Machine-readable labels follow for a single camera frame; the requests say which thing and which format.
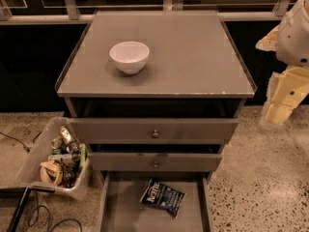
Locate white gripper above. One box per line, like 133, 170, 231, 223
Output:
255, 26, 309, 125

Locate blue kettle chip bag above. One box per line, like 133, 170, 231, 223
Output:
140, 178, 185, 218

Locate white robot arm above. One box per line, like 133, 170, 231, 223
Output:
256, 0, 309, 125

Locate grey drawer cabinet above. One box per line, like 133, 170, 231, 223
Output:
54, 10, 258, 179

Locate brass top drawer knob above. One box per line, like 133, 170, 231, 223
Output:
152, 130, 159, 138

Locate grey top drawer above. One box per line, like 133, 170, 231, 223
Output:
68, 118, 238, 144

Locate grey drawer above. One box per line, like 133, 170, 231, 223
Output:
98, 171, 214, 232
68, 118, 238, 144
88, 153, 222, 172

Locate grey middle drawer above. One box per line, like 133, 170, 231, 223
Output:
88, 153, 222, 172

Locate grey bottom drawer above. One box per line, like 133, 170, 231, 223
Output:
98, 171, 214, 232

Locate metal window railing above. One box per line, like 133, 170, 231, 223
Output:
0, 0, 296, 24

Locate white ceramic bowl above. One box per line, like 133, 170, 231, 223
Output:
109, 42, 150, 74

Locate green packet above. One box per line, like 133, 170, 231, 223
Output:
78, 144, 88, 172

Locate gold snack can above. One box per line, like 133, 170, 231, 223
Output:
59, 127, 75, 145

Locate clear plastic bin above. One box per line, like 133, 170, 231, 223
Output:
16, 117, 91, 200

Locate cream round packet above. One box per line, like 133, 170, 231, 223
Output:
40, 160, 63, 186

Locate black metal bar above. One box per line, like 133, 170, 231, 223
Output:
0, 186, 55, 232

